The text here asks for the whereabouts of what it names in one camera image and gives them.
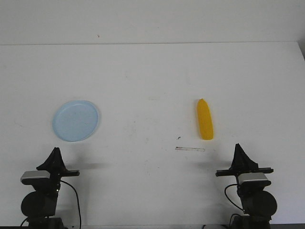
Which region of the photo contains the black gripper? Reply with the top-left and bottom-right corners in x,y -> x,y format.
215,144 -> 274,191
35,147 -> 80,191

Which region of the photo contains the light blue round plate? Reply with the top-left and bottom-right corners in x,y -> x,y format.
52,100 -> 99,142

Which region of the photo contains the yellow corn cob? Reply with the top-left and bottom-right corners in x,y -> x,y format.
196,99 -> 214,140

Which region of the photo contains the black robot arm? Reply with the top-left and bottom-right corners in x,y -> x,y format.
20,147 -> 82,229
215,144 -> 277,229

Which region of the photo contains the clear tape strip horizontal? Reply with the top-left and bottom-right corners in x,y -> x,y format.
175,146 -> 205,152

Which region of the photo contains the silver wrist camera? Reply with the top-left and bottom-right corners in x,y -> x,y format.
237,172 -> 271,186
20,170 -> 51,185

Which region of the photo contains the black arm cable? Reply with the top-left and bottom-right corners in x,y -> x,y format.
19,180 -> 82,227
224,183 -> 245,226

